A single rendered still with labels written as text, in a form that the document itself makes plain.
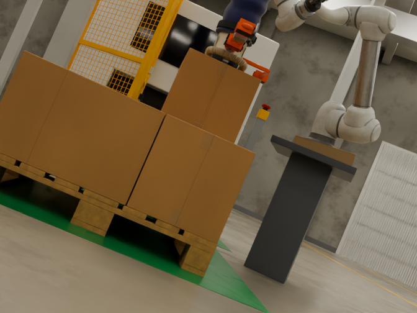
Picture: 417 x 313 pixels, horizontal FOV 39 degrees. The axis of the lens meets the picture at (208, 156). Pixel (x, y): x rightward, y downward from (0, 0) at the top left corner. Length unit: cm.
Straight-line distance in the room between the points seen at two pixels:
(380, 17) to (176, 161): 149
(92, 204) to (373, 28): 180
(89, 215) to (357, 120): 169
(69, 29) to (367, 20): 212
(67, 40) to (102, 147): 212
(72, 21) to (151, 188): 227
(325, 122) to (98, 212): 163
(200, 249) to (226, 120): 84
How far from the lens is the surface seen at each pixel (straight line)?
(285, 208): 341
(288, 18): 294
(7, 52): 663
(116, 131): 234
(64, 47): 437
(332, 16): 326
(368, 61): 337
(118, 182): 234
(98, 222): 236
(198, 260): 239
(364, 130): 339
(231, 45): 305
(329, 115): 349
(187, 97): 297
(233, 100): 299
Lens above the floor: 36
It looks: 2 degrees up
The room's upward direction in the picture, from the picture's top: 23 degrees clockwise
